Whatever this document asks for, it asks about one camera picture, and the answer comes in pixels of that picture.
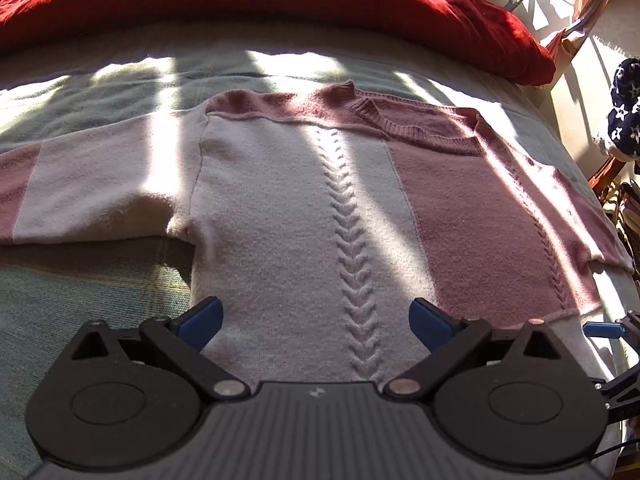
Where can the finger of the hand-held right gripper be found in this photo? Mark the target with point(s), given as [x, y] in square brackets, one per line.
[625, 390]
[602, 330]

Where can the red duvet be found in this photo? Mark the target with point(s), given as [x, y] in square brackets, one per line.
[250, 5]

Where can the stack of folded clothes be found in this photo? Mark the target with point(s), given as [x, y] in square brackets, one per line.
[625, 215]

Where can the green plaid bed blanket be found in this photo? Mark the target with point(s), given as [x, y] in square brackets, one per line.
[75, 285]

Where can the wooden chair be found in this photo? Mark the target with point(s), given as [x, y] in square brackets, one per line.
[602, 175]

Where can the pink and white sweater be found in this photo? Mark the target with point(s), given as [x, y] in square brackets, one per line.
[300, 210]

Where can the navy star-print garment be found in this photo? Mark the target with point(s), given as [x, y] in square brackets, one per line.
[625, 115]

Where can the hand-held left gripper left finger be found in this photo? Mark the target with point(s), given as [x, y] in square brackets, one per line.
[202, 320]

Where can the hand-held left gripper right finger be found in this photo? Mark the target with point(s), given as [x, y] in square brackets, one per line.
[430, 320]

